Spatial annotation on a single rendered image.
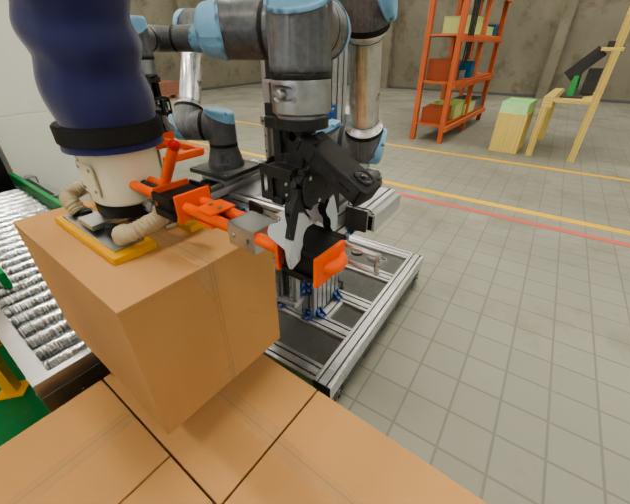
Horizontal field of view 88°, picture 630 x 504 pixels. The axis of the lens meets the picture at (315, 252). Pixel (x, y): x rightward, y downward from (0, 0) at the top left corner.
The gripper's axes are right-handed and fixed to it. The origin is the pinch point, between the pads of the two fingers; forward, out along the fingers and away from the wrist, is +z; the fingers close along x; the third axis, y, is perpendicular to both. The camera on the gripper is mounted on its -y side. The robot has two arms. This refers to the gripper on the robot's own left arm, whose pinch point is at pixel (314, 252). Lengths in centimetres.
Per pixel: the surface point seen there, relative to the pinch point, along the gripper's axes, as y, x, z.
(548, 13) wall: 154, -1369, -124
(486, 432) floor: -37, -78, 120
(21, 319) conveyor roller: 128, 29, 65
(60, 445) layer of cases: 59, 39, 65
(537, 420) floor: -55, -98, 120
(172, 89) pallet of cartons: 1045, -613, 73
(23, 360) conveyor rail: 95, 36, 60
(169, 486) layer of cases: 26, 26, 66
